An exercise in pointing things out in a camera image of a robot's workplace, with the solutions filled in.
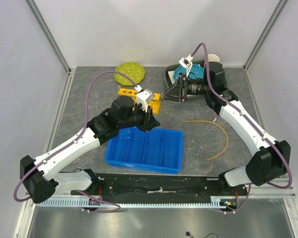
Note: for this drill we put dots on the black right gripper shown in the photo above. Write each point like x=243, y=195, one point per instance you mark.
x=184, y=85

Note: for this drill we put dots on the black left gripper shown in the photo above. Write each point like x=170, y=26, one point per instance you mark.
x=146, y=116

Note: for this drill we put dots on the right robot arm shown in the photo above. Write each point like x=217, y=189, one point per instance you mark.
x=270, y=157

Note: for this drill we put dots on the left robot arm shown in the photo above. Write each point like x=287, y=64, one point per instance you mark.
x=39, y=175

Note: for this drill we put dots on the dark grey tray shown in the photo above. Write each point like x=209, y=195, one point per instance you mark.
x=217, y=76

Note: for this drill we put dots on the yellow test tube rack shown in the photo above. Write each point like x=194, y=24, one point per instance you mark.
x=155, y=103

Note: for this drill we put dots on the white square board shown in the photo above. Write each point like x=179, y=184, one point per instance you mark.
x=191, y=85

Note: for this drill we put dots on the blue divided plastic bin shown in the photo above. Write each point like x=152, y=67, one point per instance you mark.
x=158, y=150

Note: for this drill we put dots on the blue polka dot plate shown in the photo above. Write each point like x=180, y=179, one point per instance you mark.
x=197, y=72

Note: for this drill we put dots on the metal crucible tongs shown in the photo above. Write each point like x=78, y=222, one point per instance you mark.
x=198, y=144

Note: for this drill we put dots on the green polka dot plate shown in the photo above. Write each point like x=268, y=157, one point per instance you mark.
x=133, y=70

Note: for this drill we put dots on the pink mug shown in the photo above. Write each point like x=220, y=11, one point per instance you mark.
x=213, y=58

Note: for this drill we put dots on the tan rubber tube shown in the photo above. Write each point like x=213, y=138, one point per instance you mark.
x=215, y=144

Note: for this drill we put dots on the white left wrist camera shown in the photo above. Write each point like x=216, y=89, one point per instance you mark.
x=143, y=97

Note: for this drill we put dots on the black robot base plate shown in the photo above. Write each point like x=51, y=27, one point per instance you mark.
x=158, y=188

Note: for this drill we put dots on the white cable duct strip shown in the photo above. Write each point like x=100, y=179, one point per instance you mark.
x=85, y=202

